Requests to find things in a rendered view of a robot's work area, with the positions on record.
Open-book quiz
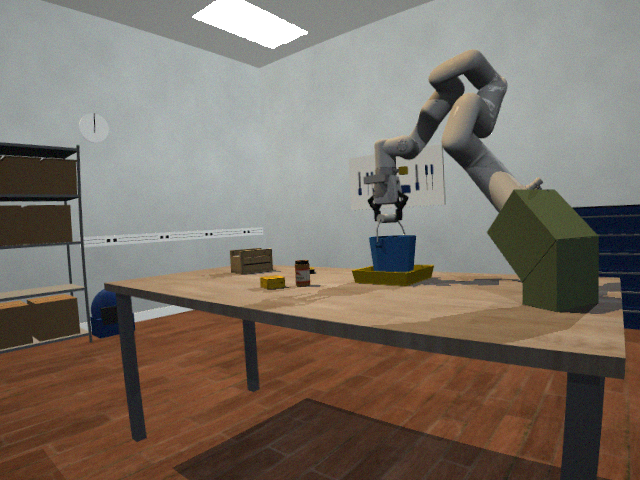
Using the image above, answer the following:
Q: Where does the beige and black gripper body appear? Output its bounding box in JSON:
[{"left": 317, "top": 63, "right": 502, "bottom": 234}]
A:
[{"left": 373, "top": 175, "right": 402, "bottom": 205}]

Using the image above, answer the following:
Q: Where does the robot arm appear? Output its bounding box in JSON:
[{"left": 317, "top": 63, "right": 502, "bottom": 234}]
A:
[{"left": 363, "top": 49, "right": 543, "bottom": 213}]

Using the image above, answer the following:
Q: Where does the small wooden crate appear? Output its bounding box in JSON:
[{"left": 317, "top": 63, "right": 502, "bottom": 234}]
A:
[{"left": 230, "top": 248, "right": 273, "bottom": 274}]

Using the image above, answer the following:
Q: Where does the small glass jar with black lid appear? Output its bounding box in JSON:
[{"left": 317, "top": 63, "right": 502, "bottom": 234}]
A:
[{"left": 295, "top": 260, "right": 310, "bottom": 286}]

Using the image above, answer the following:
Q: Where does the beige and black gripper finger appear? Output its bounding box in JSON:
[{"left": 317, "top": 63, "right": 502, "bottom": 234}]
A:
[
  {"left": 394, "top": 191, "right": 409, "bottom": 221},
  {"left": 368, "top": 196, "right": 382, "bottom": 221}
]

